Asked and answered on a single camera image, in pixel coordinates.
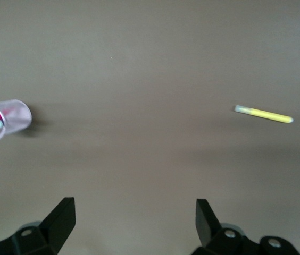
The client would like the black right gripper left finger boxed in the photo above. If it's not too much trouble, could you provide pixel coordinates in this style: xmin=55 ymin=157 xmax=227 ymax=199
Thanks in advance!
xmin=0 ymin=197 xmax=77 ymax=255

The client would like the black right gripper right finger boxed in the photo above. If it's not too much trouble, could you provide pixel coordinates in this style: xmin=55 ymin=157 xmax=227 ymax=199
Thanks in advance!
xmin=191 ymin=198 xmax=299 ymax=255

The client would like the pink translucent pen holder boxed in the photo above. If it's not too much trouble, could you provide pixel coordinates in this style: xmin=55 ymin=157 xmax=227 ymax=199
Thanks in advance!
xmin=0 ymin=99 xmax=33 ymax=142

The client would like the yellow highlighter pen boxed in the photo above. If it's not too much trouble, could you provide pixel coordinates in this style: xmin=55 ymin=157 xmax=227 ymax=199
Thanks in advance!
xmin=234 ymin=104 xmax=295 ymax=124

